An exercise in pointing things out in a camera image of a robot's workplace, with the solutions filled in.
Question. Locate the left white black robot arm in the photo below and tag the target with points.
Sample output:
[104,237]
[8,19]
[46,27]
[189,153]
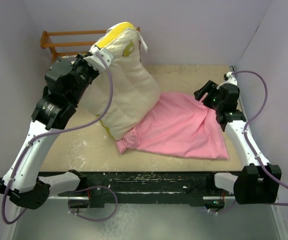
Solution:
[66,83]

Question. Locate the pink pillowcase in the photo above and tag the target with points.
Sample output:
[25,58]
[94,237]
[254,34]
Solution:
[179,126]

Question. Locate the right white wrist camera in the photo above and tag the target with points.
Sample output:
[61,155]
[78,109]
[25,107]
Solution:
[228,79]

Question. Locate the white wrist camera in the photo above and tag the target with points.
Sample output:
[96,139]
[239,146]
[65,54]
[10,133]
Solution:
[99,58]
[228,79]

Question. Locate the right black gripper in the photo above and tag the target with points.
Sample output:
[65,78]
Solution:
[210,87]

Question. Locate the orange wooden rack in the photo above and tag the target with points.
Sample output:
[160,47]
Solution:
[46,42]

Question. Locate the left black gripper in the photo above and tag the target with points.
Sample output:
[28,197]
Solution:
[79,60]

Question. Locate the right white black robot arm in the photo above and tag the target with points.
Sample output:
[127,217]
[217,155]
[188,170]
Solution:
[254,183]

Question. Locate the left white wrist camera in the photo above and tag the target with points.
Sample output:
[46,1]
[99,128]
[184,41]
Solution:
[99,58]

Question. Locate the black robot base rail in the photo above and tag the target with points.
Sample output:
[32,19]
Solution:
[193,188]

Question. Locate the yellow white pillow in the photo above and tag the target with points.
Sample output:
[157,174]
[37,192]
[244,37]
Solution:
[135,91]

